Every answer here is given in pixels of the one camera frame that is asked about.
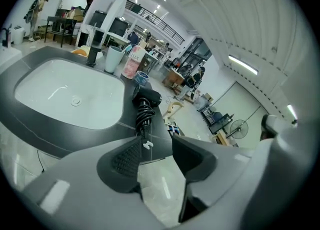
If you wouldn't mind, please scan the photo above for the white table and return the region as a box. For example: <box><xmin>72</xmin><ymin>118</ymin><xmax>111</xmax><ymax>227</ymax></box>
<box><xmin>103</xmin><ymin>31</ymin><xmax>131</xmax><ymax>49</ymax></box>

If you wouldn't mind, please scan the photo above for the black metal desk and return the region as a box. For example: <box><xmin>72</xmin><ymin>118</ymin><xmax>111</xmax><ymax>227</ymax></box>
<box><xmin>199</xmin><ymin>105</ymin><xmax>235</xmax><ymax>135</ymax></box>

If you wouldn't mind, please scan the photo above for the light blue cup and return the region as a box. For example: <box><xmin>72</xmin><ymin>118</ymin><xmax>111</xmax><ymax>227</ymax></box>
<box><xmin>104</xmin><ymin>45</ymin><xmax>126</xmax><ymax>74</ymax></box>

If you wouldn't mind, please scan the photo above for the black hair dryer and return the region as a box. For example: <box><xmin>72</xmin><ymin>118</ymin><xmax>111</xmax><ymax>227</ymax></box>
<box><xmin>131</xmin><ymin>85</ymin><xmax>163</xmax><ymax>150</ymax></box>

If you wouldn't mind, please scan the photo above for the black floor cable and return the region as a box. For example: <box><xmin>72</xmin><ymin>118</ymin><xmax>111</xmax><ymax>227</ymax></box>
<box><xmin>36</xmin><ymin>148</ymin><xmax>46</xmax><ymax>174</ymax></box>

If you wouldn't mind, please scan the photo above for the white ceramic sink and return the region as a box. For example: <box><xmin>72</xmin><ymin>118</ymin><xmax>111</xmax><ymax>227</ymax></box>
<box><xmin>0</xmin><ymin>46</ymin><xmax>22</xmax><ymax>69</ymax></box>

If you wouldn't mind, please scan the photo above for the blue tape roll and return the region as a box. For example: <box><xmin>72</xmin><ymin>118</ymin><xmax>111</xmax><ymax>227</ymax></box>
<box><xmin>133</xmin><ymin>70</ymin><xmax>151</xmax><ymax>86</ymax></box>

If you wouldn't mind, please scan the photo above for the black square faucet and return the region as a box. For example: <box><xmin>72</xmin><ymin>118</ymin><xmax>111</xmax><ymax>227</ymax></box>
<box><xmin>86</xmin><ymin>27</ymin><xmax>105</xmax><ymax>68</ymax></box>

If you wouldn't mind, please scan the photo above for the wooden cabinet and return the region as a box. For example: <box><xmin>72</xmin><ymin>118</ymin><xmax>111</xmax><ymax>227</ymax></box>
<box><xmin>162</xmin><ymin>67</ymin><xmax>187</xmax><ymax>89</ymax></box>

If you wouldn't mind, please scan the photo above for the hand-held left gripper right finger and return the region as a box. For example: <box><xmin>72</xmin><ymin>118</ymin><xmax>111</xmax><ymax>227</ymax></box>
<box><xmin>172</xmin><ymin>135</ymin><xmax>253</xmax><ymax>222</ymax></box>

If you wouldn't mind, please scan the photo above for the marble pattern box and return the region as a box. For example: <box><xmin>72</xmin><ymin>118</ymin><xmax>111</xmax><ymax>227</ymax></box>
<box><xmin>75</xmin><ymin>22</ymin><xmax>98</xmax><ymax>49</ymax></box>

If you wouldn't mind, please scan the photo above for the white appliance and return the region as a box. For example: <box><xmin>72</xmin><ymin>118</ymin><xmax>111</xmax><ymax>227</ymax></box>
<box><xmin>12</xmin><ymin>26</ymin><xmax>26</xmax><ymax>46</ymax></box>

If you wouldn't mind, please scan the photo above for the black floor fan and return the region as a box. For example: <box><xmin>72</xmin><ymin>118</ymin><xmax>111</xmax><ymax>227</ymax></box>
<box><xmin>229</xmin><ymin>119</ymin><xmax>250</xmax><ymax>141</ymax></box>

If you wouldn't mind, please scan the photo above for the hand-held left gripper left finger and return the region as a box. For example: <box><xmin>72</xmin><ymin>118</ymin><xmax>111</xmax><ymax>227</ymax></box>
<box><xmin>23</xmin><ymin>136</ymin><xmax>161</xmax><ymax>227</ymax></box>

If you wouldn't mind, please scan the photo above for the black table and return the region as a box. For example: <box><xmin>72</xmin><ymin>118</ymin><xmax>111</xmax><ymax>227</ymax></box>
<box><xmin>44</xmin><ymin>15</ymin><xmax>78</xmax><ymax>48</ymax></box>

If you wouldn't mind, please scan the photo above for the ceiling tube light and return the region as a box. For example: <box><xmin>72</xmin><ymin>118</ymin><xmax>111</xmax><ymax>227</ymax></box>
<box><xmin>286</xmin><ymin>103</ymin><xmax>299</xmax><ymax>122</ymax></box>
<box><xmin>228</xmin><ymin>54</ymin><xmax>259</xmax><ymax>76</ymax></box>

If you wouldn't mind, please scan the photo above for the pink bottle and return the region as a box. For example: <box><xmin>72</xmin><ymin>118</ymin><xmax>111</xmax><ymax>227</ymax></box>
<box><xmin>121</xmin><ymin>45</ymin><xmax>147</xmax><ymax>80</ymax></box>

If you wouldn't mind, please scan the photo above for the black cabinet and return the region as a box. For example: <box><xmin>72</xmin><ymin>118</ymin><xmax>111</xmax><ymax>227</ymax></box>
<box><xmin>89</xmin><ymin>10</ymin><xmax>109</xmax><ymax>29</ymax></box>

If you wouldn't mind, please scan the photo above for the black mezzanine railing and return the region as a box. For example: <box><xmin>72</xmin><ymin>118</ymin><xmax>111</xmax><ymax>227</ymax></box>
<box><xmin>124</xmin><ymin>0</ymin><xmax>186</xmax><ymax>47</ymax></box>

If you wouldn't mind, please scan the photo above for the black vanity with white sink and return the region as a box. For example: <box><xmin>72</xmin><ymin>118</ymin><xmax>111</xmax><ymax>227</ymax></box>
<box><xmin>0</xmin><ymin>45</ymin><xmax>176</xmax><ymax>161</ymax></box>

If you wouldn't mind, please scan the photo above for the curved black faucet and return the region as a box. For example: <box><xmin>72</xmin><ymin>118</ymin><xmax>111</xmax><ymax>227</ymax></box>
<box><xmin>1</xmin><ymin>27</ymin><xmax>12</xmax><ymax>49</ymax></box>

